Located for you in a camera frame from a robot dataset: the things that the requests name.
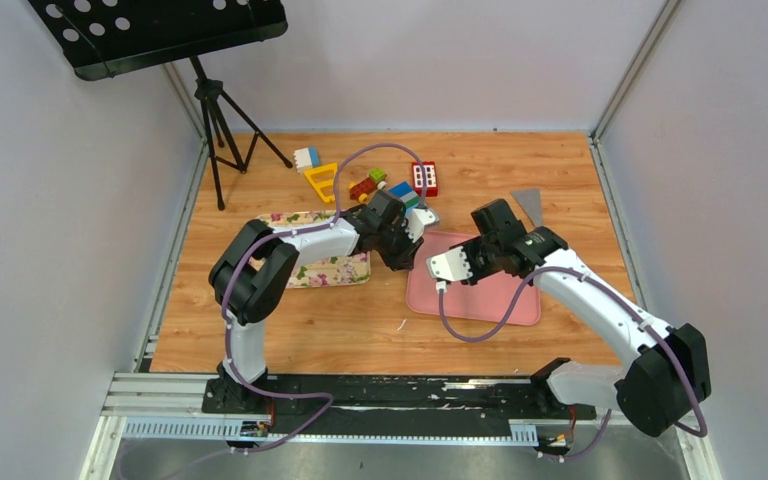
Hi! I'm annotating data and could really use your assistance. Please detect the white and blue toy block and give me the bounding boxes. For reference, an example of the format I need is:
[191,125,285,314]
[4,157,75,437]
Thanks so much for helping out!
[293,147,321,173]

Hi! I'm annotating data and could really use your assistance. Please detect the blue green white brick stack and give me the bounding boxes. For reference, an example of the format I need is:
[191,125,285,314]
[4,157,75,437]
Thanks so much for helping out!
[388,181,421,212]

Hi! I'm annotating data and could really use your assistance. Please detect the pink rectangular tray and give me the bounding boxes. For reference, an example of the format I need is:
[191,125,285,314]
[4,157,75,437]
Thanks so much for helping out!
[406,231,541,326]

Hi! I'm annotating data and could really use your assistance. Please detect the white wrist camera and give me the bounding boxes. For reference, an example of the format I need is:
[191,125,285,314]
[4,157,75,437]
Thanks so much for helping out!
[406,207,440,243]
[426,247,472,283]

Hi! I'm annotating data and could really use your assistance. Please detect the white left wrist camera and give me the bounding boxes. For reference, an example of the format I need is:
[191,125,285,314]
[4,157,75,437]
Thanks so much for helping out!
[406,207,440,243]

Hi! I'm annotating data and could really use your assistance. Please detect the black tripod stand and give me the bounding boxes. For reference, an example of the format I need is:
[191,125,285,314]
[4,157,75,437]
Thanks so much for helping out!
[188,56,293,211]

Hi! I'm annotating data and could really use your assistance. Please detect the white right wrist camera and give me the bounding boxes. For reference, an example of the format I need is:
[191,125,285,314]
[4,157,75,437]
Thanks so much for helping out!
[426,247,472,283]

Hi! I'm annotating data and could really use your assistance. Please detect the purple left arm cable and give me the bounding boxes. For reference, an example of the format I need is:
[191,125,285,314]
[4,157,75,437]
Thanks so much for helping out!
[220,142,428,458]

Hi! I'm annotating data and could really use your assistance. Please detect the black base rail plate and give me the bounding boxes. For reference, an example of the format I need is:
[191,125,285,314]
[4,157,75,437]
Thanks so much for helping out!
[201,373,596,433]

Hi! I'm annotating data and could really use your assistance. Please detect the metal dough scraper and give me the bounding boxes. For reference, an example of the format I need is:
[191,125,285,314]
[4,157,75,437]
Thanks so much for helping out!
[510,188,544,227]

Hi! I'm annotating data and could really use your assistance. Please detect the yellow triangular toy frame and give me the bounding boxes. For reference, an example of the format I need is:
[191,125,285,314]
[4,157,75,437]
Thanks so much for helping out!
[303,162,338,204]

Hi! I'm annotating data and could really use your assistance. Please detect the white slotted cable duct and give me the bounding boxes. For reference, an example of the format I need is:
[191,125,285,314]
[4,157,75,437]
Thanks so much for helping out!
[121,417,539,447]

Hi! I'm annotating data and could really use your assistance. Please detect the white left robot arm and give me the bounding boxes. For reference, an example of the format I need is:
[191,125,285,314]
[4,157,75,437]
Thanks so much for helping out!
[209,191,439,413]

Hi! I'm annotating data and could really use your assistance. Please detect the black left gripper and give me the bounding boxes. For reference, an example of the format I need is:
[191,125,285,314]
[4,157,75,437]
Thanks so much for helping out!
[377,221,427,275]

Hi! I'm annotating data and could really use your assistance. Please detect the red window toy brick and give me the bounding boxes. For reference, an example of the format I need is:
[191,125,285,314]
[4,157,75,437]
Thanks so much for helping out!
[411,162,439,197]

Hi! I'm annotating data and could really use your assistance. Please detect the red toy brick car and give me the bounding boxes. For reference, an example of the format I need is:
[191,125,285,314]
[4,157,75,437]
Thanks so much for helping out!
[349,168,388,204]

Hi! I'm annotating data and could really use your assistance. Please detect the floral rectangular tray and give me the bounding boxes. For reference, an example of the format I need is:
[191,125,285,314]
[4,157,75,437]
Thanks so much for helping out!
[257,210,372,289]

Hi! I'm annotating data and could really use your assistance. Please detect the black perforated stand shelf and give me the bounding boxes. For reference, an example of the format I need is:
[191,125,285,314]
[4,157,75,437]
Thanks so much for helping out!
[29,0,288,81]

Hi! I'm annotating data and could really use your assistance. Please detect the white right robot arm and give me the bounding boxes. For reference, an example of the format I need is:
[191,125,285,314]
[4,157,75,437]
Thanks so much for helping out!
[438,199,711,437]

